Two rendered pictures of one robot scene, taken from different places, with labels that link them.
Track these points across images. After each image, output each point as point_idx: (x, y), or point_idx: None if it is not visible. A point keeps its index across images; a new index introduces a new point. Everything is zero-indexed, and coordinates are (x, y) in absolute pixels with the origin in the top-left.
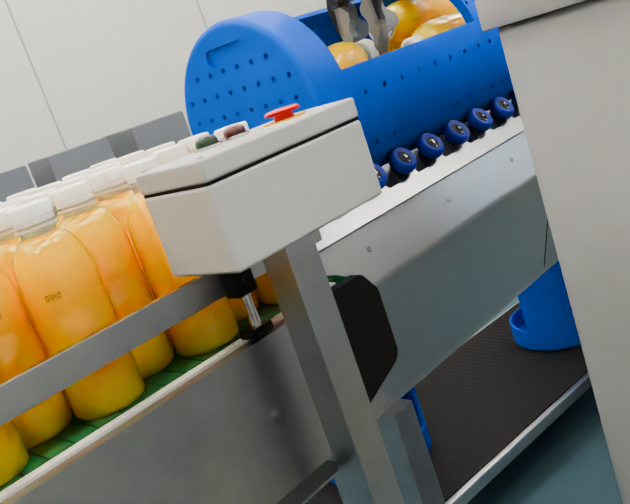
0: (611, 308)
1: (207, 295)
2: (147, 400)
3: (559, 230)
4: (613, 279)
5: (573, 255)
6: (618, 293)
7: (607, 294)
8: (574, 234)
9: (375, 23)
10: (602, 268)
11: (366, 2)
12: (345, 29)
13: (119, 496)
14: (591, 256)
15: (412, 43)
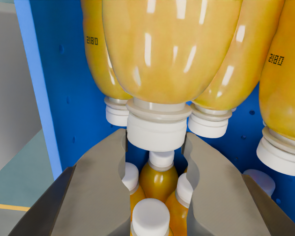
0: (13, 8)
1: None
2: None
3: (1, 9)
4: None
5: (7, 9)
6: (0, 6)
7: (8, 8)
8: None
9: (92, 161)
10: None
11: (80, 226)
12: (216, 177)
13: None
14: None
15: (43, 128)
